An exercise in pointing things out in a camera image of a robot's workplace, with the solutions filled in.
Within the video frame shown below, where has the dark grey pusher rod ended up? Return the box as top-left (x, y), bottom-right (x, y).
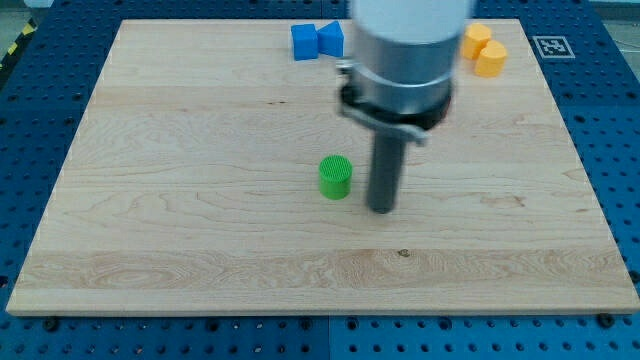
top-left (366, 133), bottom-right (406, 214)

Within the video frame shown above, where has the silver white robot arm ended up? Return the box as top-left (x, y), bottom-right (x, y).
top-left (337, 0), bottom-right (476, 214)

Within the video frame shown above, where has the green cylinder block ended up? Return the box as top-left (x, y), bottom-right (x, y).
top-left (318, 154), bottom-right (353, 200)

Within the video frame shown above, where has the blue triangular block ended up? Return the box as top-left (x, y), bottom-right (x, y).
top-left (317, 21), bottom-right (344, 58)

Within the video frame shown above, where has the lower orange block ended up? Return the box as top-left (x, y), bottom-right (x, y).
top-left (474, 40), bottom-right (508, 78)

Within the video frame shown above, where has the orange block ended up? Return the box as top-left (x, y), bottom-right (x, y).
top-left (461, 23), bottom-right (492, 60)
top-left (474, 40), bottom-right (508, 78)

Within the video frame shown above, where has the blue cube block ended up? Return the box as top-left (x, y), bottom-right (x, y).
top-left (290, 24), bottom-right (319, 61)

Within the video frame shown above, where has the upper orange block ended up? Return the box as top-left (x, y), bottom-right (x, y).
top-left (461, 23), bottom-right (492, 60)

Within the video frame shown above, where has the light wooden board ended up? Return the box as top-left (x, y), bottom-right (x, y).
top-left (7, 19), bottom-right (639, 317)

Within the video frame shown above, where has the white fiducial marker tag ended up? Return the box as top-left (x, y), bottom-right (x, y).
top-left (532, 35), bottom-right (575, 59)

